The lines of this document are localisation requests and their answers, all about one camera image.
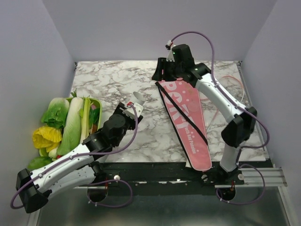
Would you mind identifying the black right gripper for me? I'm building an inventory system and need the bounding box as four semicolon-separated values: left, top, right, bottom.
150;58;182;82

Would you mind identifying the white shuttlecock tube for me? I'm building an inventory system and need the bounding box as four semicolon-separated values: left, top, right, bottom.
132;91;146;106

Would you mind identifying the pink racket bag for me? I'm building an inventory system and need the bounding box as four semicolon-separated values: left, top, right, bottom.
155;81;212;172

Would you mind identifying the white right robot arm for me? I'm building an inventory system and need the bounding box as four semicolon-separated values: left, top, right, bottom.
152;43;257;185

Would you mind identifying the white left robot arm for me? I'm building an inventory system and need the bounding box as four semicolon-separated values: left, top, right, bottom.
14;101;144;213

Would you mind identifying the pink badminton racket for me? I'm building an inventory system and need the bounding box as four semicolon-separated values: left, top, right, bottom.
206;75;245;133

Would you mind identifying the dark green leaf vegetable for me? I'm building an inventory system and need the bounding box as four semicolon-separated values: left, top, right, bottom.
89;107;100;127

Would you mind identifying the green vegetable basket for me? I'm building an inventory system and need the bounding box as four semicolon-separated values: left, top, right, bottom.
32;97;102;160

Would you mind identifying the celery stalk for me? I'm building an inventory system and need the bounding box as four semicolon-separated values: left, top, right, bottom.
79;97;91;143

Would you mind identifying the white napa cabbage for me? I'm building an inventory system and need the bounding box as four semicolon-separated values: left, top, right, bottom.
57;97;83;156

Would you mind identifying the green lettuce head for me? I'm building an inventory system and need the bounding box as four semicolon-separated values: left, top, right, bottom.
41;97;70;129

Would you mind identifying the yellow lettuce head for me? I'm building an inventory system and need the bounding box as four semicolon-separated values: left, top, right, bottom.
32;126;62;153

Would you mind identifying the green leaf at front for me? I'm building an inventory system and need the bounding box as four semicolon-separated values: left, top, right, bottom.
27;156;52;170

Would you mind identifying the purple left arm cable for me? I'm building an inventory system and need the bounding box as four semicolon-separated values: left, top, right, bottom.
10;103;139;210

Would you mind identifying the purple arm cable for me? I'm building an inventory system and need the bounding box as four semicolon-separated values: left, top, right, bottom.
10;103;139;210
166;31;270;148

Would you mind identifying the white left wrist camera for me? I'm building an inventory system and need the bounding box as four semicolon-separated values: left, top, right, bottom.
123;102;144;118

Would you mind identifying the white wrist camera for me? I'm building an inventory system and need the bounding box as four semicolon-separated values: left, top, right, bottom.
123;102;144;118
166;49;174;62

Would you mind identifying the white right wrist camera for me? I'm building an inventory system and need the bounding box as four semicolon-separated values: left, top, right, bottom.
166;49;174;62

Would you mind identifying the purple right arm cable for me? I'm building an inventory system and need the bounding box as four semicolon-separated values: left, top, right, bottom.
166;31;270;148

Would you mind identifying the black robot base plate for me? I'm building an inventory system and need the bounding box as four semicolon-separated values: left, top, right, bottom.
77;161;250;196

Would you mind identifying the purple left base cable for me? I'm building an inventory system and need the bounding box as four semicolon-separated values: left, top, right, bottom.
87;179;133;209

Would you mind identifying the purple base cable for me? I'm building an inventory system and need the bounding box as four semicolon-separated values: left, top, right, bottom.
87;179;133;209
216;163;266;205

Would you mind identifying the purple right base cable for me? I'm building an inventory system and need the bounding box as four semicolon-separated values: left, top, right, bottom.
216;163;266;205

